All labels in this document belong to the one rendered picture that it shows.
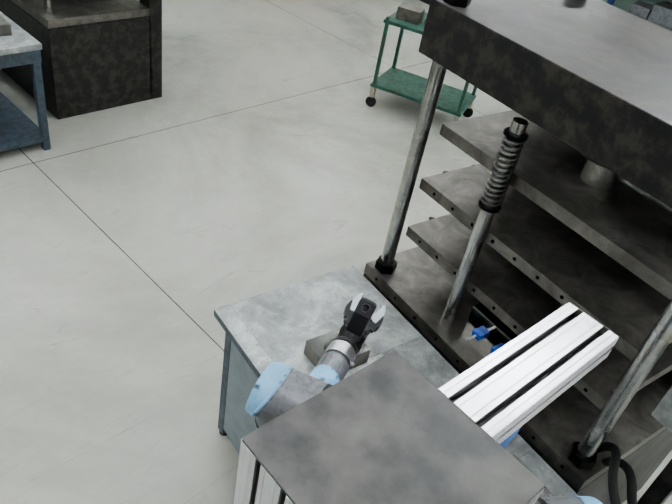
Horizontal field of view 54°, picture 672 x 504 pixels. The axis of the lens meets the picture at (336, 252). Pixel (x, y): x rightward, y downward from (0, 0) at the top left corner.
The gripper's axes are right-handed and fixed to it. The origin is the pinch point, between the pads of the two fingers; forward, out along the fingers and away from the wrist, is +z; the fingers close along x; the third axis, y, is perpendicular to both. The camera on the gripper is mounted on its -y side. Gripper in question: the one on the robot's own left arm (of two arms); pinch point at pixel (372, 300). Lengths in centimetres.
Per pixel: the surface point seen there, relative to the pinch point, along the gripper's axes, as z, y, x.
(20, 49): 176, 107, -288
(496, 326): 70, 44, 44
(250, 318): 37, 72, -44
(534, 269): 69, 11, 43
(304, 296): 61, 70, -31
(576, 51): 86, -58, 19
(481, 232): 78, 13, 21
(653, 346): 36, -4, 80
